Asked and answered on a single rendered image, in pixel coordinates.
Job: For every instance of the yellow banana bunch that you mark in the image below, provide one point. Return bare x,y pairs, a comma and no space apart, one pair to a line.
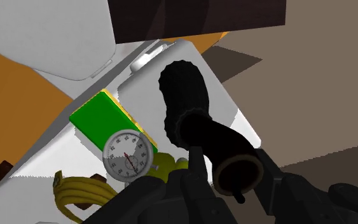
79,189

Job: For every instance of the yellow-green round fruit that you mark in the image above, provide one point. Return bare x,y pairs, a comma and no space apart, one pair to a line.
163,166

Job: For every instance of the white toilet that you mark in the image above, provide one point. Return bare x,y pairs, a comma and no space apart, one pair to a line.
42,37

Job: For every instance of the small brown flat object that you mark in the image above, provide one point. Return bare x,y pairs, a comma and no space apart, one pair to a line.
98,177

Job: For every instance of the silver stopwatch with white dial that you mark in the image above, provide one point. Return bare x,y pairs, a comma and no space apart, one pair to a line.
126,155

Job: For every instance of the black bent tube-shaped object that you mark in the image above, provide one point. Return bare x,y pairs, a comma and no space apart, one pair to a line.
185,93

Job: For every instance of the green box with yellow edge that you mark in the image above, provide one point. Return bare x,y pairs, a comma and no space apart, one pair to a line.
99,116

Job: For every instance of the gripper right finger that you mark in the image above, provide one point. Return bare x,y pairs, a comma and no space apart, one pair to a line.
293,198

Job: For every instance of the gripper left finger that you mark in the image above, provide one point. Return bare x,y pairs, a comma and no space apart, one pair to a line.
194,189

